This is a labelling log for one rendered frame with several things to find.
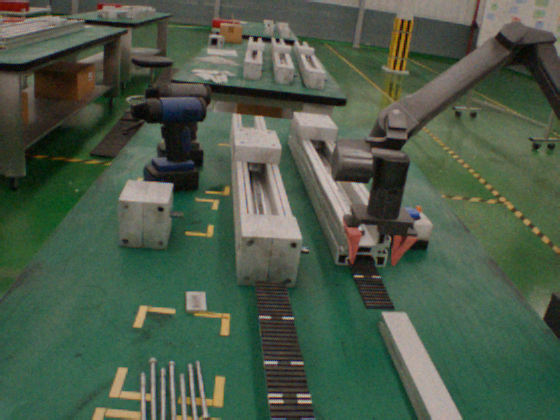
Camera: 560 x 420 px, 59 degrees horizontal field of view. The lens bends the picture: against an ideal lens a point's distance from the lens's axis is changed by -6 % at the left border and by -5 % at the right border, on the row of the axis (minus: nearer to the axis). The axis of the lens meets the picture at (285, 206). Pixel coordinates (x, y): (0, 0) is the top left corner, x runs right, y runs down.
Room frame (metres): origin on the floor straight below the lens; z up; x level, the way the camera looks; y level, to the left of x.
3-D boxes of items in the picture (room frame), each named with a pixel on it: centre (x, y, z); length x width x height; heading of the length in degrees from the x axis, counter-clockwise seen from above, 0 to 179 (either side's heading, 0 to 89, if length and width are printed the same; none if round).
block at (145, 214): (0.89, 0.25, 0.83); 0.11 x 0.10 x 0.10; 99
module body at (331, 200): (1.28, -0.10, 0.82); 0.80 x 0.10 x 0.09; 9
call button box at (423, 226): (1.03, -0.26, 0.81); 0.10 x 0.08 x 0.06; 99
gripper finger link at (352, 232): (0.83, -0.14, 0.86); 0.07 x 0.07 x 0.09; 8
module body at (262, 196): (1.25, 0.09, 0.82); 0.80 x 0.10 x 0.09; 9
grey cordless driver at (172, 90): (1.33, 0.33, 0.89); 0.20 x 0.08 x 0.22; 113
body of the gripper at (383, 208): (0.84, -0.17, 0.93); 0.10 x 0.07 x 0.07; 98
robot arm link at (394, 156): (0.83, -0.16, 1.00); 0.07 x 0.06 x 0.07; 97
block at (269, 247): (0.82, 0.01, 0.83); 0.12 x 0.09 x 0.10; 99
